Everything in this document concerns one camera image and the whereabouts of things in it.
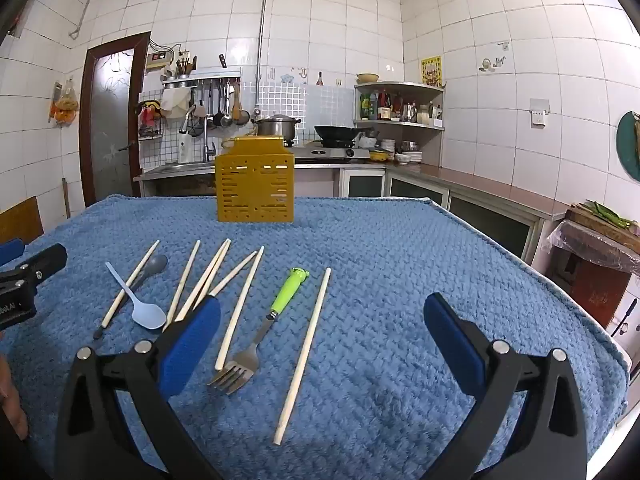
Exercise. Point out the kitchen counter cabinet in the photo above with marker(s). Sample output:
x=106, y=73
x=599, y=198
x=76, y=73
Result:
x=475, y=180

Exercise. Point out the metal faucet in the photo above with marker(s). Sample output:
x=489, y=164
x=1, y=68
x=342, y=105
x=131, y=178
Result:
x=205, y=135

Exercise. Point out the plastic covered side table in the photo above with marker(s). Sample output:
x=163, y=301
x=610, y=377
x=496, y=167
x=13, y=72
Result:
x=595, y=270

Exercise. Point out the metal bowls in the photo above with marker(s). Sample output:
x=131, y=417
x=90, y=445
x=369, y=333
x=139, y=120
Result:
x=410, y=146

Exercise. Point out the gas stove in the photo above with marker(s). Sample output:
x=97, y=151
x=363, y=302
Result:
x=330, y=151

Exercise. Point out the green round board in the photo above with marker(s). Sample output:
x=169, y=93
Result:
x=629, y=145

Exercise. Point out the person's left hand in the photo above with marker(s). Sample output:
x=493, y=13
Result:
x=12, y=395

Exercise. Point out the hanging plastic bag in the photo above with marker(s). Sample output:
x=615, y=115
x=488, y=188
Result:
x=65, y=105

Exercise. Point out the hanging black ladle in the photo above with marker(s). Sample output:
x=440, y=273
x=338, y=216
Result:
x=219, y=115

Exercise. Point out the metal kettle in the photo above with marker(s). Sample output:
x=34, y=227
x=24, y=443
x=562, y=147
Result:
x=410, y=112

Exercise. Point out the dark bottle red label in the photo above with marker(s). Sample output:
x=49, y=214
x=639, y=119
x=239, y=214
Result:
x=384, y=107

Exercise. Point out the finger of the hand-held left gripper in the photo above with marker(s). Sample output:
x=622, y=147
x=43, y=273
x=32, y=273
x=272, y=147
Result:
x=12, y=252
x=45, y=262

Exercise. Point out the yellow bowl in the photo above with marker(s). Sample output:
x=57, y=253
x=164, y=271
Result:
x=378, y=156

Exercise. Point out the steel pot with lid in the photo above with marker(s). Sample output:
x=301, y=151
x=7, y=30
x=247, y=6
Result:
x=275, y=127

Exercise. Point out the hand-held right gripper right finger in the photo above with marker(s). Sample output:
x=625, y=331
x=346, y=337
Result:
x=457, y=347

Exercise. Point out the light blue plastic spoon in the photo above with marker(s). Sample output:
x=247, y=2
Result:
x=150, y=316

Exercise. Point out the hanging wooden spatula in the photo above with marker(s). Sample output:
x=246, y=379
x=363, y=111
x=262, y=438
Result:
x=237, y=102

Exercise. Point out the wall sticker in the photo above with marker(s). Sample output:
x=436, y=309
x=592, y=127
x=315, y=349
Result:
x=487, y=64

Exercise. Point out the green bottle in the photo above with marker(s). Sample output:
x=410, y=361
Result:
x=366, y=107

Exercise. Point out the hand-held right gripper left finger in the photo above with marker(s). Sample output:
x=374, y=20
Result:
x=192, y=345

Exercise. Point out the wooden chair back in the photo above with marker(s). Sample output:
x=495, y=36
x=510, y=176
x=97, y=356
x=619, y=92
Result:
x=20, y=222

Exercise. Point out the wooden stick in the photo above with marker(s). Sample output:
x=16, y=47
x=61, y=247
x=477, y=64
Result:
x=66, y=197

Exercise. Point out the black wok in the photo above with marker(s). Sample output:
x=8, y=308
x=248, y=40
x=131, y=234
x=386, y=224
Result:
x=335, y=132

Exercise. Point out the white soap bottle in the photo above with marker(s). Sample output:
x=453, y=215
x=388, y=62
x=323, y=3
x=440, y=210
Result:
x=184, y=152

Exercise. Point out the white wall control box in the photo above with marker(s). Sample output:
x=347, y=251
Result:
x=157, y=59

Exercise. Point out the brown frosted glass door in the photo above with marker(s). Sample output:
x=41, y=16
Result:
x=107, y=125

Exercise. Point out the green vegetables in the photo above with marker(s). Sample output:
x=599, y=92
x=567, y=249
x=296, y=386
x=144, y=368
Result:
x=607, y=212

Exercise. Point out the grey corner shelf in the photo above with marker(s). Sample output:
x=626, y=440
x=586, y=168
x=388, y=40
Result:
x=400, y=86

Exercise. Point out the metal wall utensil rack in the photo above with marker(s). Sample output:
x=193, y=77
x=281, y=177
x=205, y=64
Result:
x=210, y=76

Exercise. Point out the yellow perforated utensil holder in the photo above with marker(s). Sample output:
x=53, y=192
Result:
x=255, y=185

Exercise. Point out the blue textured blanket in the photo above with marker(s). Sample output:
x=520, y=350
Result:
x=375, y=310

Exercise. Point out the white hanging cloth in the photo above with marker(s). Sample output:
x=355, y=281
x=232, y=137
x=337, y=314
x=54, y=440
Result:
x=175, y=102

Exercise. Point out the yellow basin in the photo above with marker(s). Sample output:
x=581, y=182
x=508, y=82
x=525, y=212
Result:
x=367, y=78

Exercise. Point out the steel kitchen sink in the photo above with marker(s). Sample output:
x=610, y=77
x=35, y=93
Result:
x=175, y=166

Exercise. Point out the white wall socket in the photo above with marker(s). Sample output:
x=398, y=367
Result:
x=540, y=112

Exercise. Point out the yellow wall poster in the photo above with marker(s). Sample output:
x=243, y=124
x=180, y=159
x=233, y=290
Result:
x=431, y=70

